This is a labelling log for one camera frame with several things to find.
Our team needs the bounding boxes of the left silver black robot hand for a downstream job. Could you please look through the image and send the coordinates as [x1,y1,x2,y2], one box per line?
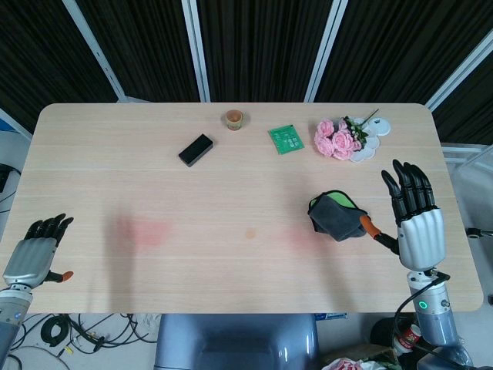
[2,213,74,288]

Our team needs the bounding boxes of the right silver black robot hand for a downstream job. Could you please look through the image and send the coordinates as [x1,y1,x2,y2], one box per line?
[360,159,448,271]

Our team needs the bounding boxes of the dark grey cleaning cloth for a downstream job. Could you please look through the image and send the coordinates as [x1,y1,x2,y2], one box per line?
[307,189,373,243]

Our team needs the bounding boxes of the clear plastic bin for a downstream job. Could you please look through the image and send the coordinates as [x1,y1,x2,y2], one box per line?
[441,142,493,232]

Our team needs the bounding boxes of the red paper cup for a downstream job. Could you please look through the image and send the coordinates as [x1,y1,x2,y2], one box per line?
[392,321,423,354]

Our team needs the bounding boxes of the white flower-shaped palette dish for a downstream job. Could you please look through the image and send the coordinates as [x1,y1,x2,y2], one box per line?
[348,115,392,163]

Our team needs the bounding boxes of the pink rose bouquet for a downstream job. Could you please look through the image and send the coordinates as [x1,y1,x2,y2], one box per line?
[314,109,381,162]

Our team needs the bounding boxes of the pink white plastic bag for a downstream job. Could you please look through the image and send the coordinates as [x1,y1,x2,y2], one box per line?
[325,356,388,370]

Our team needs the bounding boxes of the green foil packet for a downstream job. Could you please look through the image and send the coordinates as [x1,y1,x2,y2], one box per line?
[267,123,305,155]

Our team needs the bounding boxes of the black rectangular box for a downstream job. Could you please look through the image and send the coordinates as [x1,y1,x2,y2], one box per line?
[177,133,216,169]

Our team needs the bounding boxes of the blue-grey robot torso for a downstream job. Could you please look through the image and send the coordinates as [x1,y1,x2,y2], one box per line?
[153,314,320,370]

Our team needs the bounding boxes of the small painted flower pot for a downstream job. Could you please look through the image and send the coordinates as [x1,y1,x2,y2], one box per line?
[221,109,247,132]

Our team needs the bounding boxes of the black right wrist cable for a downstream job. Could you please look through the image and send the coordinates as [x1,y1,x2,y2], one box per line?
[391,271,451,352]

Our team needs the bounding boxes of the coiled black cable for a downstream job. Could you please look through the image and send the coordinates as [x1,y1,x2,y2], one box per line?
[41,314,72,348]

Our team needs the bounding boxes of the tangled black floor cables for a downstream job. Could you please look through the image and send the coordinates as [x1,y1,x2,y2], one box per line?
[57,311,157,355]

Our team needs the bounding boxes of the white partition post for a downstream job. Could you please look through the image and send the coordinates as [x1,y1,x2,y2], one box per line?
[180,0,212,103]
[425,48,493,111]
[61,0,126,102]
[306,0,350,103]

